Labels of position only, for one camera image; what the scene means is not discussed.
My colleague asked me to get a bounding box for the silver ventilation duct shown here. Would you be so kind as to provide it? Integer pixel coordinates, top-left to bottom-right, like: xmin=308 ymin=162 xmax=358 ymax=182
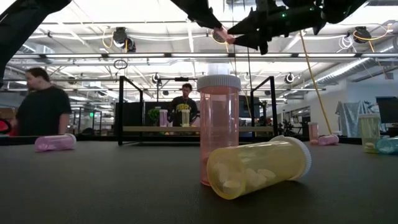
xmin=306 ymin=57 xmax=398 ymax=86
xmin=18 ymin=40 xmax=55 ymax=54

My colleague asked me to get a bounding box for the small green potted plant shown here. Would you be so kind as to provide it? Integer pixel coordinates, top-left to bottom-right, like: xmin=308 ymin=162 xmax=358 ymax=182
xmin=147 ymin=108 xmax=160 ymax=125

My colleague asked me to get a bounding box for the grey cloth cover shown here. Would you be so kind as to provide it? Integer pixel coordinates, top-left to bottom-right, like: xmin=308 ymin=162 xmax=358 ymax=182
xmin=335 ymin=101 xmax=379 ymax=138

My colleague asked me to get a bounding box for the black partition panel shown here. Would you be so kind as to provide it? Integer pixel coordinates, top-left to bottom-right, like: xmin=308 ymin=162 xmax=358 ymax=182
xmin=114 ymin=101 xmax=170 ymax=128

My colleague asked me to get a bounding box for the wooden shelf black frame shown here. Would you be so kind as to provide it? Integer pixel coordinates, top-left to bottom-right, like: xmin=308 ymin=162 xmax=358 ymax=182
xmin=117 ymin=75 xmax=278 ymax=147

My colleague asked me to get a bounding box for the red cabinet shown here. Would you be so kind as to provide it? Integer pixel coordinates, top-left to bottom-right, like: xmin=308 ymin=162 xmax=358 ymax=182
xmin=0 ymin=119 xmax=16 ymax=136

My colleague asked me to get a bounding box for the yellow pill bottle white cap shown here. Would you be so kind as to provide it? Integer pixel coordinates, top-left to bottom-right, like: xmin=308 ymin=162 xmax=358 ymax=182
xmin=358 ymin=113 xmax=381 ymax=154
xmin=206 ymin=135 xmax=313 ymax=201
xmin=181 ymin=109 xmax=191 ymax=128

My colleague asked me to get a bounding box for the orange hanging cable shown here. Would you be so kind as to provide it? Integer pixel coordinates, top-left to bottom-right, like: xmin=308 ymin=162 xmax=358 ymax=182
xmin=297 ymin=29 xmax=333 ymax=136

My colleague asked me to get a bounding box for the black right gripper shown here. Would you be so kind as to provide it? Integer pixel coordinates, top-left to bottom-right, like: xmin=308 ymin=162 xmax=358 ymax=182
xmin=228 ymin=0 xmax=326 ymax=55

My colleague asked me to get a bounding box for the purple pill bottle white cap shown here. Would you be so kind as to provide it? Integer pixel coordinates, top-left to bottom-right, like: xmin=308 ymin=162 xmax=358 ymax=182
xmin=34 ymin=133 xmax=77 ymax=153
xmin=159 ymin=109 xmax=169 ymax=128
xmin=317 ymin=134 xmax=340 ymax=147

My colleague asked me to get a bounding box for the long ceiling light strip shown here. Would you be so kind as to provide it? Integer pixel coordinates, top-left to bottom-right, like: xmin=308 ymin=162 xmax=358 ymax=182
xmin=9 ymin=52 xmax=398 ymax=59

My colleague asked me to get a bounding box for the black monitor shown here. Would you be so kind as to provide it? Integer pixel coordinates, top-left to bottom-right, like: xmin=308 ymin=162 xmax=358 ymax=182
xmin=375 ymin=96 xmax=398 ymax=124

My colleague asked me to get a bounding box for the black table mat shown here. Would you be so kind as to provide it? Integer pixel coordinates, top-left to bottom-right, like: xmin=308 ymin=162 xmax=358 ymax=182
xmin=0 ymin=141 xmax=398 ymax=224

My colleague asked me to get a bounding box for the teal pill bottle white cap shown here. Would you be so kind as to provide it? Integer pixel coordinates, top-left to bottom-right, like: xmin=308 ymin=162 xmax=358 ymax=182
xmin=374 ymin=138 xmax=398 ymax=156

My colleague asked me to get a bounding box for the person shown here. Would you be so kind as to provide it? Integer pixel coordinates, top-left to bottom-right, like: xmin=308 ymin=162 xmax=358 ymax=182
xmin=167 ymin=82 xmax=200 ymax=128
xmin=14 ymin=67 xmax=73 ymax=137

